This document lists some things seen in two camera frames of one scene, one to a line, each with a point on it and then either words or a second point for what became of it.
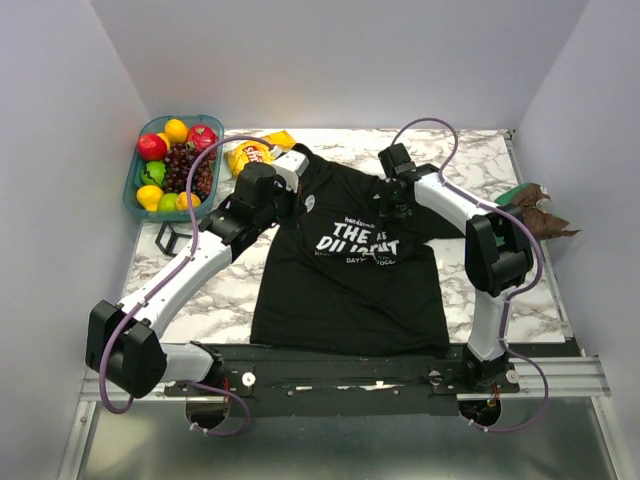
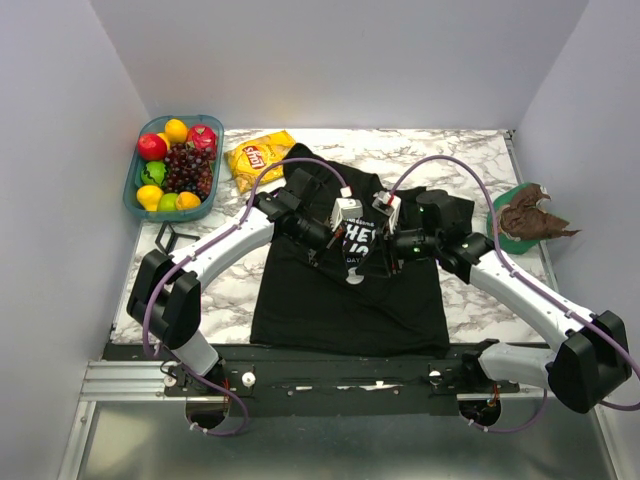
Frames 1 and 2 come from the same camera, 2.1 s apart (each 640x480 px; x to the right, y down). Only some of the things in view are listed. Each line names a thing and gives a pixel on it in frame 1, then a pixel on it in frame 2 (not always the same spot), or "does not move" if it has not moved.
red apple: (152, 147) does not move
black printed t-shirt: (340, 273) does not move
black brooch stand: (169, 249) does not move
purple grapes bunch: (178, 159) does not move
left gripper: (293, 198) to (334, 245)
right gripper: (385, 209) to (377, 260)
